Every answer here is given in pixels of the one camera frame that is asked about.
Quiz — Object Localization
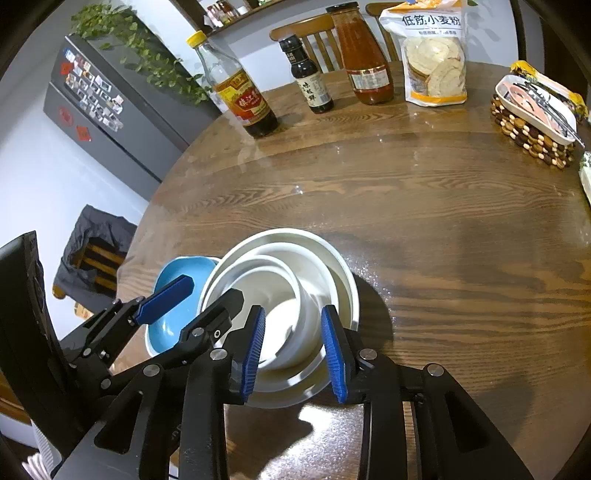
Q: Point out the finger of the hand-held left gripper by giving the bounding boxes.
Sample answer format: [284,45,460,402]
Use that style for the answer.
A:
[92,289,245,402]
[60,274,195,365]

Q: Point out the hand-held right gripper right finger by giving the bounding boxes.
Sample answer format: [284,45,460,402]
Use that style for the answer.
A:
[321,305,534,480]

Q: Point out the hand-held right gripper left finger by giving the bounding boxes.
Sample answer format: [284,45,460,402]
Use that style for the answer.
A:
[51,305,267,480]

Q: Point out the blue square plate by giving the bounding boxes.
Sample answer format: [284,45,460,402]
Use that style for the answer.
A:
[145,256,221,357]

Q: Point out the small white bowl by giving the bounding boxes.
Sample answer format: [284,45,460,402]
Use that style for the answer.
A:
[217,254,326,370]

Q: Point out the large white bowl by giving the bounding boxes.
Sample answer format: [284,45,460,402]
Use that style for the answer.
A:
[198,227,361,409]

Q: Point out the medium white bowl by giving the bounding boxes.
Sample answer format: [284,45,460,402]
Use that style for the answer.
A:
[202,240,355,370]

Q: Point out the wooden chair with jacket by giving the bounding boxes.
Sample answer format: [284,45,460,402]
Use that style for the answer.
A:
[52,244,125,301]

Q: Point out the dark grey jacket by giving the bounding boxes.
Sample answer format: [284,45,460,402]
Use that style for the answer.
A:
[53,204,139,289]

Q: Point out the grey refrigerator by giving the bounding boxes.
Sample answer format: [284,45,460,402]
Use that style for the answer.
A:
[43,34,222,201]

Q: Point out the tall vinegar bottle yellow cap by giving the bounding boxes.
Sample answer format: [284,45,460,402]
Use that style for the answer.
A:
[186,30,279,138]

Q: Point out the group of fridge photo magnets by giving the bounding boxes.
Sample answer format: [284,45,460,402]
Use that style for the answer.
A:
[60,48,125,130]

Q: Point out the hanging green plant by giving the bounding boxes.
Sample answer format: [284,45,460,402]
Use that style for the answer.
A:
[69,4,213,104]

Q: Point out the small dark soy sauce bottle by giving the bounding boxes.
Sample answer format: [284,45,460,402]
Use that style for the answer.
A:
[278,37,334,114]

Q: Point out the row of spice jars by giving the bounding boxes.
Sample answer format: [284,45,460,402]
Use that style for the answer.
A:
[205,0,250,28]

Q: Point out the beaded wooden trivet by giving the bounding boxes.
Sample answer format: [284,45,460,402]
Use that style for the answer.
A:
[489,76,578,171]

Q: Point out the red sauce glass jar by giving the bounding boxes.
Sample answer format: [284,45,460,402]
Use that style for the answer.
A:
[325,1,395,106]

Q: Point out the wooden dining chair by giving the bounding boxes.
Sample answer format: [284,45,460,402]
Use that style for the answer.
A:
[270,13,340,75]
[365,0,402,62]

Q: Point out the white flour bag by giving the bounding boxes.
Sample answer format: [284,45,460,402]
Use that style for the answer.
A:
[379,0,468,108]

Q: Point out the white tray with tongs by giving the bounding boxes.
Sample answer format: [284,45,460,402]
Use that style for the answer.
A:
[495,61,587,148]

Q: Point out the wooden wall shelf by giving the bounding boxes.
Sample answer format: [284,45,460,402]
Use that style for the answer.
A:
[203,0,296,38]

